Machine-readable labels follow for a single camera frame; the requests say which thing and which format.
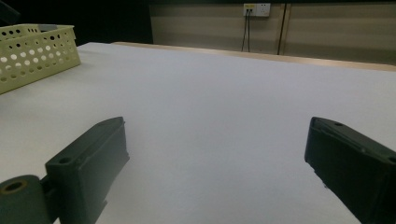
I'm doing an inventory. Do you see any white wall socket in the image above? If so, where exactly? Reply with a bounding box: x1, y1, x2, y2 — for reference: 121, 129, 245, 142
242, 2, 272, 18

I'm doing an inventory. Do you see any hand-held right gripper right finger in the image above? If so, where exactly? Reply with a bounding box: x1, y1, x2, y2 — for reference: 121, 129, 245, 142
304, 116, 396, 224

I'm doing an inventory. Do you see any black power cable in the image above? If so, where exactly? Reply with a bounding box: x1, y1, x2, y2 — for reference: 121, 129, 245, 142
247, 9, 252, 53
240, 9, 248, 52

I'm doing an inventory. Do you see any pale green perforated plastic basket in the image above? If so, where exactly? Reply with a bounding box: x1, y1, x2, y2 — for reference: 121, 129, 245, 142
0, 23, 82, 95

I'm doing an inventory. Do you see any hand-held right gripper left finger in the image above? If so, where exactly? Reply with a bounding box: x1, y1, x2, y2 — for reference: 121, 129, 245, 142
44, 116, 131, 224

